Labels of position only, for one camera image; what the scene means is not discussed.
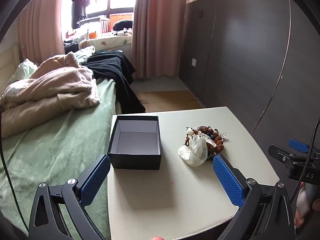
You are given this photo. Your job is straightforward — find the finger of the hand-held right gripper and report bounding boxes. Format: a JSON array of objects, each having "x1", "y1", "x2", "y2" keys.
[
  {"x1": 288, "y1": 139, "x2": 309, "y2": 154},
  {"x1": 268, "y1": 144, "x2": 307, "y2": 165}
]

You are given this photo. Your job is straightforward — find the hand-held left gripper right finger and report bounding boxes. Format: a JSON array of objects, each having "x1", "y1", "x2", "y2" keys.
[{"x1": 212, "y1": 154, "x2": 295, "y2": 240}]

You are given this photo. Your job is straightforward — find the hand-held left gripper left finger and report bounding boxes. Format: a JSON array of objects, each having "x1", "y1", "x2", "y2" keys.
[{"x1": 29, "y1": 154, "x2": 111, "y2": 240}]

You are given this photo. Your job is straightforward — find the clear plastic bag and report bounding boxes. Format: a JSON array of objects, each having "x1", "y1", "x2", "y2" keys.
[{"x1": 178, "y1": 132, "x2": 217, "y2": 167}]

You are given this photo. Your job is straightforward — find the black cardboard box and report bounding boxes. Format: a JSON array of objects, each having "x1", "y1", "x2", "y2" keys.
[{"x1": 107, "y1": 115, "x2": 162, "y2": 170}]

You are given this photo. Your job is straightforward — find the person's right hand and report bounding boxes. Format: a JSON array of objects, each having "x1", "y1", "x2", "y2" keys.
[{"x1": 294, "y1": 181, "x2": 320, "y2": 229}]

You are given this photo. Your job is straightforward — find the green bed blanket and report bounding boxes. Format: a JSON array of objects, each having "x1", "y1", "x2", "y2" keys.
[{"x1": 0, "y1": 77, "x2": 117, "y2": 240}]

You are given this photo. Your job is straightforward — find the beige fleece blanket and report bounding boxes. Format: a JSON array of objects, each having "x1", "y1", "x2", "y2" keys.
[{"x1": 0, "y1": 52, "x2": 101, "y2": 139}]

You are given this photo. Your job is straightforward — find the black knitted cloth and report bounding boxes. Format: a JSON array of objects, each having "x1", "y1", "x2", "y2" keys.
[{"x1": 84, "y1": 50, "x2": 146, "y2": 115}]

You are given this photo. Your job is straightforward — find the light green quilt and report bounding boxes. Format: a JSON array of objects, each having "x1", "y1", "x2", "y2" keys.
[{"x1": 65, "y1": 46, "x2": 97, "y2": 67}]

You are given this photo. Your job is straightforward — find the white pillow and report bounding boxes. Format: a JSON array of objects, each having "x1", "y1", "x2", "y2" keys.
[{"x1": 7, "y1": 58, "x2": 38, "y2": 86}]

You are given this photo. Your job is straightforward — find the floral bedding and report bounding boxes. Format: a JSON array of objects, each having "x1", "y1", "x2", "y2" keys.
[{"x1": 88, "y1": 33, "x2": 133, "y2": 48}]

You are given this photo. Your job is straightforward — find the beige headboard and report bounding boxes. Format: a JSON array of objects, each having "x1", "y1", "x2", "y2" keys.
[{"x1": 0, "y1": 45, "x2": 21, "y2": 98}]

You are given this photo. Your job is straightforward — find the white rack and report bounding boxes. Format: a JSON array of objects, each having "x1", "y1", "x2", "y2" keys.
[{"x1": 77, "y1": 16, "x2": 111, "y2": 34}]

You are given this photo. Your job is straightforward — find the black cushion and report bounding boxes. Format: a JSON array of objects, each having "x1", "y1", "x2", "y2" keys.
[{"x1": 113, "y1": 20, "x2": 133, "y2": 31}]

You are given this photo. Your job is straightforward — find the pink curtain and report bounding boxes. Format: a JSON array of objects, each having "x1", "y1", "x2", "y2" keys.
[
  {"x1": 17, "y1": 0, "x2": 66, "y2": 64},
  {"x1": 130, "y1": 0, "x2": 188, "y2": 79}
]

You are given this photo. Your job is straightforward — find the hanging dark garment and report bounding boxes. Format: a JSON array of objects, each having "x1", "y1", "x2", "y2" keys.
[{"x1": 71, "y1": 0, "x2": 91, "y2": 28}]

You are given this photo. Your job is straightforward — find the black cable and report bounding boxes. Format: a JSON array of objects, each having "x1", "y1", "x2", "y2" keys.
[{"x1": 290, "y1": 117, "x2": 320, "y2": 202}]

